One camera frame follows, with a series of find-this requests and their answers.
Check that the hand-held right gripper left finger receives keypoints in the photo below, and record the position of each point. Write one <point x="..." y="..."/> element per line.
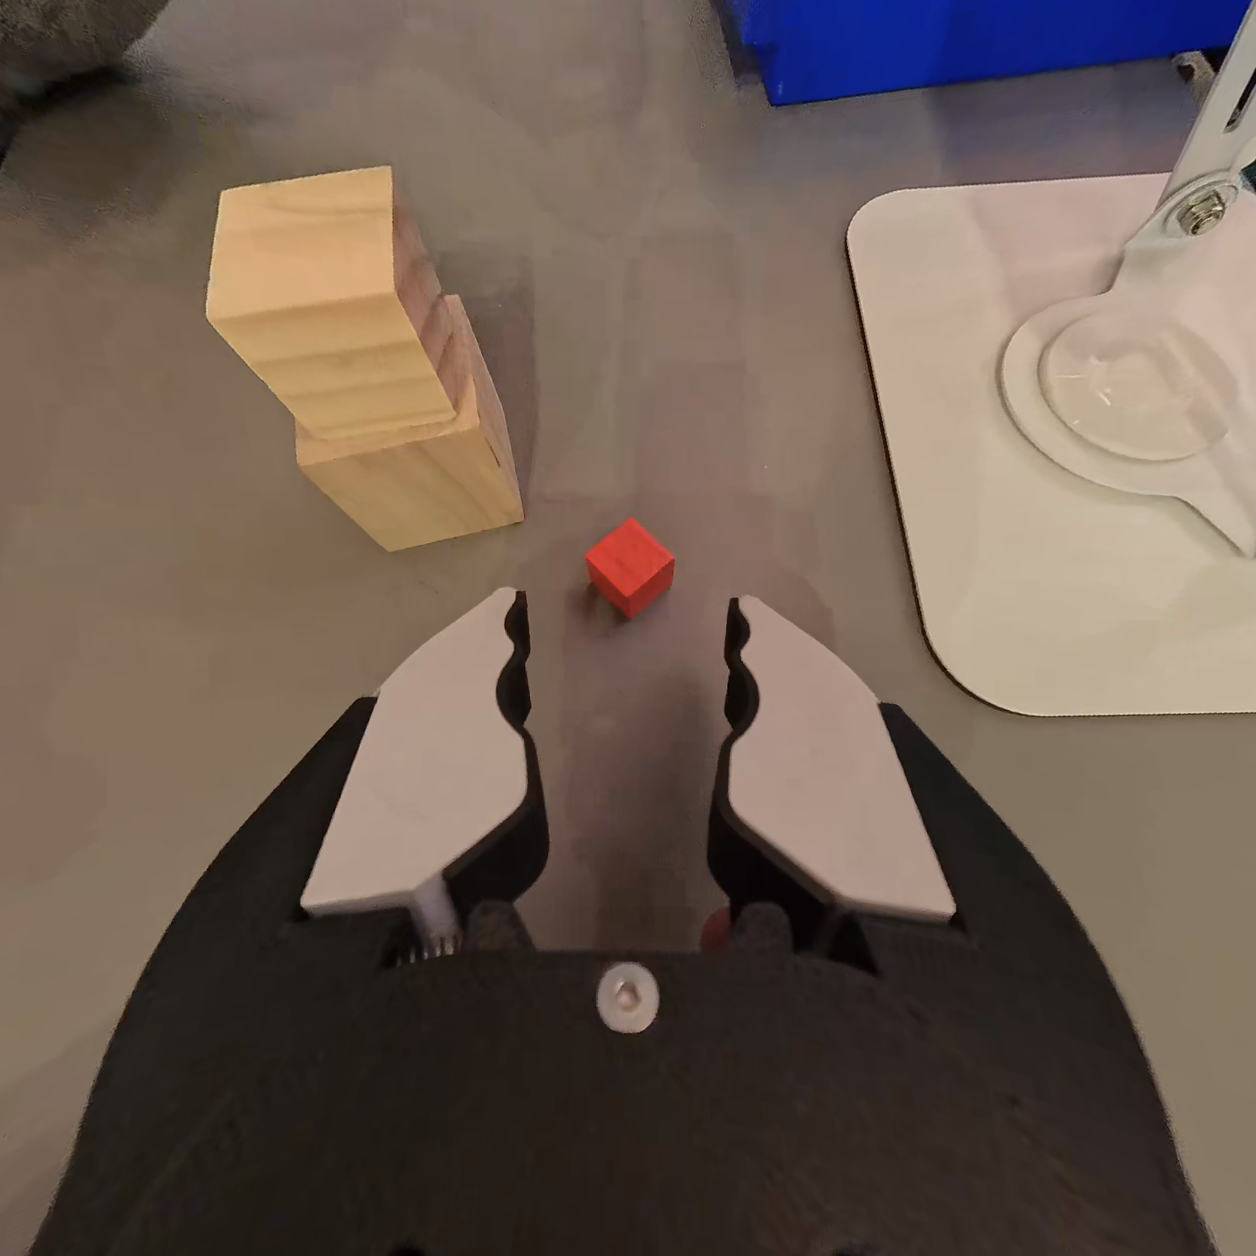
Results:
<point x="432" y="775"/>

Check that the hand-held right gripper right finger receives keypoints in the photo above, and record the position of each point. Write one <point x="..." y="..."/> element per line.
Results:
<point x="823" y="786"/>

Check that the small red cube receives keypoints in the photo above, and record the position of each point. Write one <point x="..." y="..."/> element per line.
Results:
<point x="629" y="567"/>

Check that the plain wooden cube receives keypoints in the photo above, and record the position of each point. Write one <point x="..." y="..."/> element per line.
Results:
<point x="421" y="480"/>
<point x="314" y="295"/>

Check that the white stand base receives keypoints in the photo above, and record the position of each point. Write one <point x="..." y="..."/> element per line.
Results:
<point x="1030" y="590"/>

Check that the blue plastic bin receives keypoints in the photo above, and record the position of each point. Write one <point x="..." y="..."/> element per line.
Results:
<point x="980" y="50"/>

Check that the clear round stand mount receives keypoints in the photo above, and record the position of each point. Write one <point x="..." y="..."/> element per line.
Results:
<point x="1127" y="392"/>

